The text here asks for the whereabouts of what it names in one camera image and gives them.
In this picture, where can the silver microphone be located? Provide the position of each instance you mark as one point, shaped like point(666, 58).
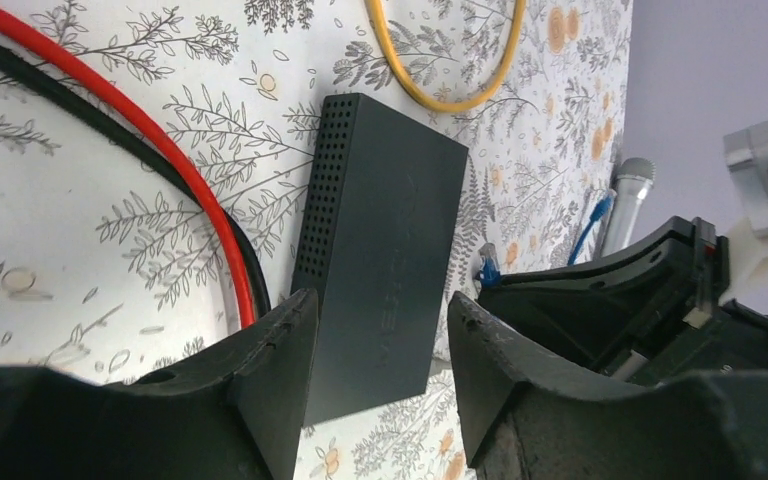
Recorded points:
point(633, 181)

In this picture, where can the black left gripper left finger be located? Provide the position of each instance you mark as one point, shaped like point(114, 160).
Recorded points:
point(232, 411)

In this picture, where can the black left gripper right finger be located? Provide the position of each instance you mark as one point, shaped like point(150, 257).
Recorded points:
point(528, 413)

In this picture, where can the black network switch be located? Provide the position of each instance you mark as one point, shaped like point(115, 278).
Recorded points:
point(374, 243)

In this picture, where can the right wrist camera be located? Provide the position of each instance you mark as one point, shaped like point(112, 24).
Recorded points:
point(746, 158)

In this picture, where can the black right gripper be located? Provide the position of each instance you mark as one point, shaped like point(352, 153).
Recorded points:
point(638, 309)

